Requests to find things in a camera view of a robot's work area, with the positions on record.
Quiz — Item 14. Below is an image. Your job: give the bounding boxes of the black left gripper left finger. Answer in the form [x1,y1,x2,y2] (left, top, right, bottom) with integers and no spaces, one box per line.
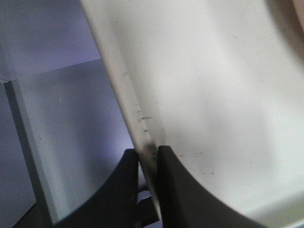
[15,149,138,228]

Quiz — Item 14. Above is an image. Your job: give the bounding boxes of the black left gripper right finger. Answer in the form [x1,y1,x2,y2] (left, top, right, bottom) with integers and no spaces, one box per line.
[157,146,262,228]

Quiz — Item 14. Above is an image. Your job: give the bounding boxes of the cream bear print tray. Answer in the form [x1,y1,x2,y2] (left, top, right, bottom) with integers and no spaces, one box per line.
[81,0,304,228]

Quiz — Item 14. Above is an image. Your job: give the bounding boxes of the pink round plate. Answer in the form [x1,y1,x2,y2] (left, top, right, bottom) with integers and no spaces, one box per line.
[267,0,304,36]

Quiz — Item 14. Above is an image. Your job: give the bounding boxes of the grey cabinet door panel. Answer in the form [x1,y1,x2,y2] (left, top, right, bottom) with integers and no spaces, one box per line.
[0,79,136,225]

